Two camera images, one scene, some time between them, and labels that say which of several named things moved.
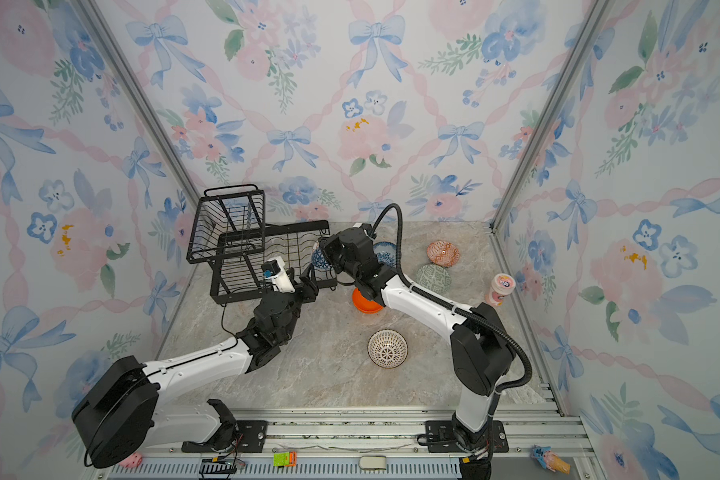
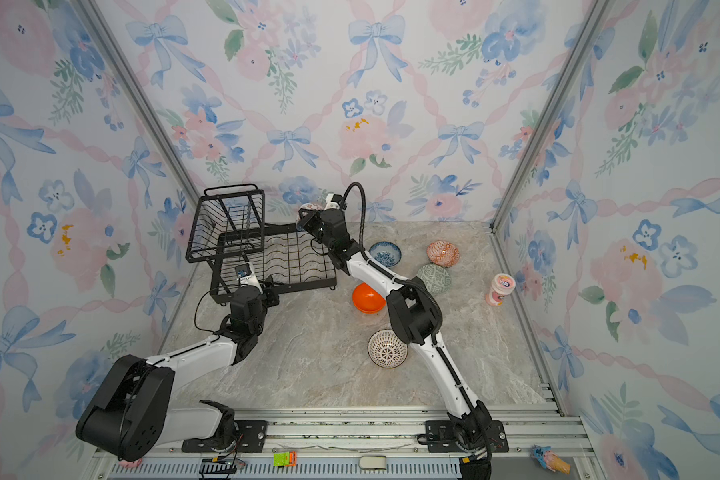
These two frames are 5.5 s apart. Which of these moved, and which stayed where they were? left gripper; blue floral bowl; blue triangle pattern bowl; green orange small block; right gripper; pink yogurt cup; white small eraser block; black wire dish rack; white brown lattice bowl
Moved: right gripper; blue triangle pattern bowl; left gripper
Stayed: green orange small block; white small eraser block; blue floral bowl; white brown lattice bowl; black wire dish rack; pink yogurt cup
